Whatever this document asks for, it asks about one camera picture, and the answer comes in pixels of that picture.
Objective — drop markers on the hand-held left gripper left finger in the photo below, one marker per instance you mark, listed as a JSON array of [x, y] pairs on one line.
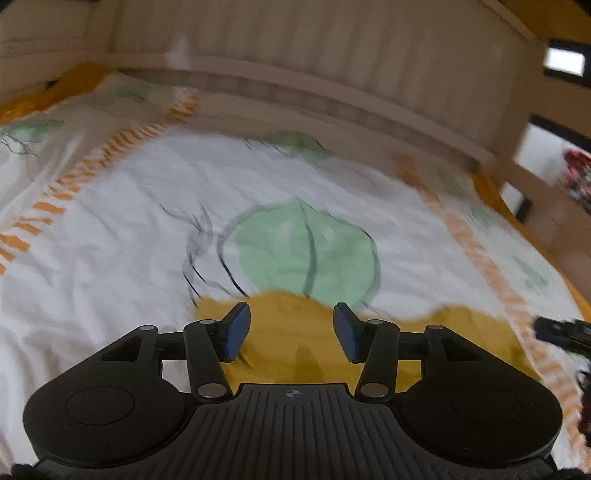
[[236, 330]]

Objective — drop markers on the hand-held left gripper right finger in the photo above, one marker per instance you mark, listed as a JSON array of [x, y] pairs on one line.
[[346, 332]]

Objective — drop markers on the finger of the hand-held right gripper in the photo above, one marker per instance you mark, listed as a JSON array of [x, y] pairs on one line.
[[561, 331]]

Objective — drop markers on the mustard yellow sweater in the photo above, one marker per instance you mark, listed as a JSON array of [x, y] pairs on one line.
[[286, 332]]

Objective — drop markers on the red patterned object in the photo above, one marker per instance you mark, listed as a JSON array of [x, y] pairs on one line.
[[578, 174]]

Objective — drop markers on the white leaf-print blanket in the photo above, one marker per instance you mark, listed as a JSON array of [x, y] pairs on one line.
[[138, 194]]

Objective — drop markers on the dark framed window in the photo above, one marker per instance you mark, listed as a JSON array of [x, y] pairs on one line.
[[564, 60]]

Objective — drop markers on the wooden bed frame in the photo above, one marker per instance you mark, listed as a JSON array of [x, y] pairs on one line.
[[323, 50]]

